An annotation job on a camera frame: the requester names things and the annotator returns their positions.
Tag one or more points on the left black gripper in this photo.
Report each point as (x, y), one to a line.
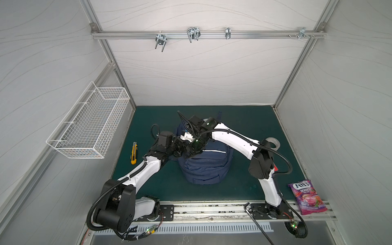
(182, 146)

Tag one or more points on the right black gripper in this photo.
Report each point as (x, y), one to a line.
(194, 123)

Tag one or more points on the navy blue student backpack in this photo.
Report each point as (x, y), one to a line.
(213, 163)

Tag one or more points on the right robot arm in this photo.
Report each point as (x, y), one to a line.
(265, 162)

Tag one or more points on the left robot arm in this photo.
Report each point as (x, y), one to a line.
(117, 206)

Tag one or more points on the yellow utility knife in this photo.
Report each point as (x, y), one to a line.
(133, 157)

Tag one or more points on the green mat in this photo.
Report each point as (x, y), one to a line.
(169, 184)

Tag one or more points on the clear tape roll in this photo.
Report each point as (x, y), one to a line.
(274, 143)

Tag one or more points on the left metal hook clamp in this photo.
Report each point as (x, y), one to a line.
(161, 40)

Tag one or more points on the metal hook clamp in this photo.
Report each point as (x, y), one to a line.
(161, 40)
(193, 33)
(302, 34)

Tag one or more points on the middle metal hook clamp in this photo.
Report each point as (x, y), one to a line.
(193, 33)

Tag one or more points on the pink snack pouch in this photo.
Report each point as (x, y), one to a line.
(307, 197)

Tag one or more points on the right metal hook clamp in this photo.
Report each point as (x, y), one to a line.
(302, 34)

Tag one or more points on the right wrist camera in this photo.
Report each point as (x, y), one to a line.
(187, 136)

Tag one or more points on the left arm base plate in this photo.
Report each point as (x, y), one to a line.
(164, 213)

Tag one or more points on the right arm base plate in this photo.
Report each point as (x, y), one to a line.
(260, 211)

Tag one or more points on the white wire basket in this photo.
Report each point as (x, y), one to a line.
(89, 127)

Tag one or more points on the small metal ring clamp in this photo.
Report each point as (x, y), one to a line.
(227, 33)

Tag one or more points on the aluminium top rail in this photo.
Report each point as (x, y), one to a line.
(178, 35)

